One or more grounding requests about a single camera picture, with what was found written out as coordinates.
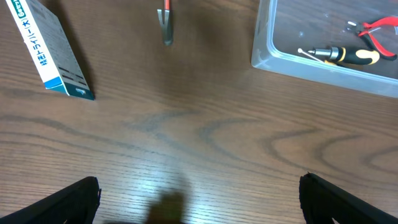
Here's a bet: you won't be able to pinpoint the red handled pliers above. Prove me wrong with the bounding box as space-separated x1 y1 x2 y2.
346 16 398 62

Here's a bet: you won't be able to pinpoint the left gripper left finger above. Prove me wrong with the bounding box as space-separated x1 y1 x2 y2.
1 176 101 224

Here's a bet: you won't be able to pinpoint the small black orange hammer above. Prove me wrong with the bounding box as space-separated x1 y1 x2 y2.
157 0 174 46

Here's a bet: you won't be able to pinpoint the clear plastic container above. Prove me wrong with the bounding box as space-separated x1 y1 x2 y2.
251 0 397 98

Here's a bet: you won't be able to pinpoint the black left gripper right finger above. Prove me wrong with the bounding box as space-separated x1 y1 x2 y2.
299 173 397 224

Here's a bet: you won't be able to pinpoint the white blue screwdriver box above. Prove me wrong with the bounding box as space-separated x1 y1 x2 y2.
6 0 94 100

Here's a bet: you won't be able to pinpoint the stubby yellow black screwdriver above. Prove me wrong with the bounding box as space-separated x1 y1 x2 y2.
308 47 380 65

